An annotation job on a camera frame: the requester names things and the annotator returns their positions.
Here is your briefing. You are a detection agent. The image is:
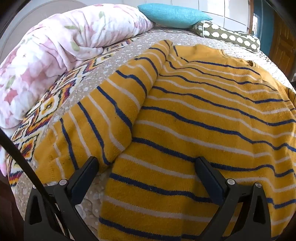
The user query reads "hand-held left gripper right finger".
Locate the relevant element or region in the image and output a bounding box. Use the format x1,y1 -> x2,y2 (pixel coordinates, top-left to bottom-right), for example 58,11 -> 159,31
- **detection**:
195,156 -> 272,241

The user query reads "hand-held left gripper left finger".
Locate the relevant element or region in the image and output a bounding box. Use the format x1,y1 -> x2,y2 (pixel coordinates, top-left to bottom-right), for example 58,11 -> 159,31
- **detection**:
24,156 -> 100,241

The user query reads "yellow striped sweater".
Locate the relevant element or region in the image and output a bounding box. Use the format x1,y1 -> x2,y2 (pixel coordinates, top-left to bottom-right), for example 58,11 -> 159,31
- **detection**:
35,40 -> 296,241

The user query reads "patterned beige bed blanket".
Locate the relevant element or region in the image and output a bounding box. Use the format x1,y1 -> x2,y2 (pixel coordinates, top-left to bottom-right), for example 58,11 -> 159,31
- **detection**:
6,27 -> 296,234

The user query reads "pink floral quilt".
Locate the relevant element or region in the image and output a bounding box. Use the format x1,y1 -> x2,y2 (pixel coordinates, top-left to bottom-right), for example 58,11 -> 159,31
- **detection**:
0,5 -> 155,176

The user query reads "olive polka dot pillow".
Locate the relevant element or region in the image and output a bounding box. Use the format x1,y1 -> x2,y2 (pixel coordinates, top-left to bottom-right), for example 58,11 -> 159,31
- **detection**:
193,20 -> 261,53

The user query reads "wooden door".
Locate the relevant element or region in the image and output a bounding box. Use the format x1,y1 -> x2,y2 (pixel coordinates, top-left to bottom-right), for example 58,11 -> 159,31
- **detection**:
268,13 -> 296,78

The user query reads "teal pillow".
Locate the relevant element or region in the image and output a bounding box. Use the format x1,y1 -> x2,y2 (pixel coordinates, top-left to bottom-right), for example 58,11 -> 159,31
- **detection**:
137,3 -> 213,29

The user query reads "black cable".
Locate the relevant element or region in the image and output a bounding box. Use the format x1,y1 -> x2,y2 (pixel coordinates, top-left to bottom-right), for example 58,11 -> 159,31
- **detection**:
0,128 -> 71,241

